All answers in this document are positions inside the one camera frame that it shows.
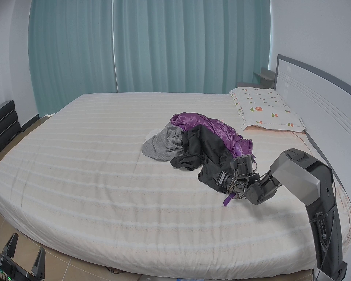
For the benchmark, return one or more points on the grey bedside table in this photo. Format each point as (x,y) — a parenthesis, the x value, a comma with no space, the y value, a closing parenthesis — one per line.
(266,76)

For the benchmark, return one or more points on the bed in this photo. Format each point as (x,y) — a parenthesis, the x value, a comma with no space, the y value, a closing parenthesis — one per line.
(82,164)

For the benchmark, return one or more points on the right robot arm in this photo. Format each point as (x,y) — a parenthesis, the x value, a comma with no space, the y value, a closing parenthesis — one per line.
(296,175)

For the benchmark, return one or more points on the white garment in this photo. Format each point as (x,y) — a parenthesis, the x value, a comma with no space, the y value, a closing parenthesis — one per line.
(153,134)

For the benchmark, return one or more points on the black chest of drawers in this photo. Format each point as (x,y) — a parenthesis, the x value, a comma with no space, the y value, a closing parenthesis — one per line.
(8,123)

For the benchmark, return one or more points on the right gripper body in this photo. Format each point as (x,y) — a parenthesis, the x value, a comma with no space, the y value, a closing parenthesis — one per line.
(223,179)

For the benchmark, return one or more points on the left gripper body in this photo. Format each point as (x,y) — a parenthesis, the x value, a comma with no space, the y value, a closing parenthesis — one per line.
(8,267)

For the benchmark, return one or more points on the purple garment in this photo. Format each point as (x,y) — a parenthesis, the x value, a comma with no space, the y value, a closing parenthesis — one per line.
(216,129)

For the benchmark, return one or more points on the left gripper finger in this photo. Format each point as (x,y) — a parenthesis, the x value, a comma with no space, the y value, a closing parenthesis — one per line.
(11,247)
(39,263)

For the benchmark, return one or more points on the grey garment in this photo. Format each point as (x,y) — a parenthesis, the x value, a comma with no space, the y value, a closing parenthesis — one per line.
(161,145)

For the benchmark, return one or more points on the blue-green curtain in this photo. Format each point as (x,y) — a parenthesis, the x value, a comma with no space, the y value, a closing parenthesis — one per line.
(74,55)
(192,46)

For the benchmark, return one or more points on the white printed pillow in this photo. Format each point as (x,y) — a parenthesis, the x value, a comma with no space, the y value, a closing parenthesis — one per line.
(264,109)

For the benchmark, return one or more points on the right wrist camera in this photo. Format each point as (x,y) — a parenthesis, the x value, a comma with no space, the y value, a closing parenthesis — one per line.
(242,166)

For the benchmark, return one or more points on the black T-shirt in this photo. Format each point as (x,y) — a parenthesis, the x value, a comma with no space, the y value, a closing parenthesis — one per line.
(205,148)

